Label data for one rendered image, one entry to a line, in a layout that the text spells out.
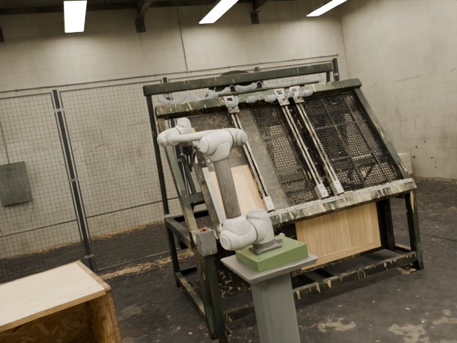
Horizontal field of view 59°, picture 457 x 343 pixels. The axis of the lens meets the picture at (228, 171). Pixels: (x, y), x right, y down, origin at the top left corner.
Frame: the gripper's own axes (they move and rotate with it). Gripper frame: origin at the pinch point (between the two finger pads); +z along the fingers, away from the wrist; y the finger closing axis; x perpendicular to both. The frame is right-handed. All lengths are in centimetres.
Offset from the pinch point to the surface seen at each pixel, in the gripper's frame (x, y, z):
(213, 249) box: 50, 4, 43
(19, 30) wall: -559, 137, -38
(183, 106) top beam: -70, -18, -24
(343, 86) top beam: -65, -189, -9
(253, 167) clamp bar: -11, -59, 23
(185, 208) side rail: 6.1, 10.8, 32.2
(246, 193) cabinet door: 3, -45, 38
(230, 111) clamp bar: -58, -60, -14
